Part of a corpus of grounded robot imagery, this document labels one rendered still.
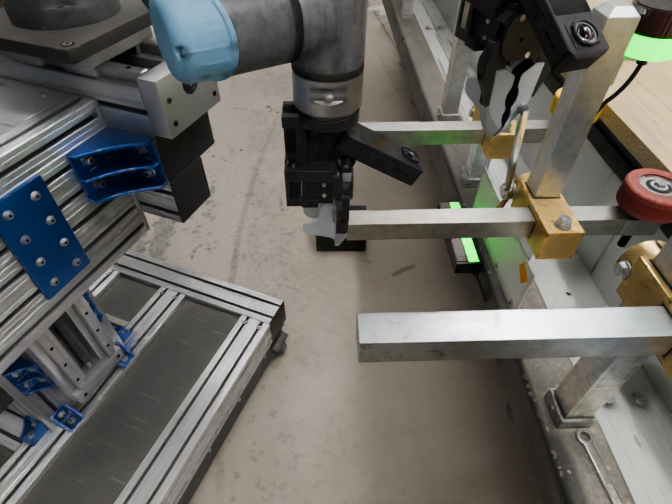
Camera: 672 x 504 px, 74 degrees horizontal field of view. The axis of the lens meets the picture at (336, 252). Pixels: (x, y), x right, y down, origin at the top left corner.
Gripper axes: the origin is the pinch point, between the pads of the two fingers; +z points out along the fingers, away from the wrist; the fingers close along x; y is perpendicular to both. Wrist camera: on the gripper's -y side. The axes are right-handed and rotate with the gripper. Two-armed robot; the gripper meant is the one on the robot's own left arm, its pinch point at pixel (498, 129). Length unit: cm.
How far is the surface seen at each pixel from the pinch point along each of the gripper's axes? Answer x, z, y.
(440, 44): -65, 38, 108
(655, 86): -46.7, 8.9, 13.6
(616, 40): -10.6, -9.4, -1.9
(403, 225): 10.1, 13.2, 1.5
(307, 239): -3, 100, 88
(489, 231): -1.2, 14.6, -2.7
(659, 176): -23.6, 8.3, -7.1
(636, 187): -18.5, 8.1, -7.9
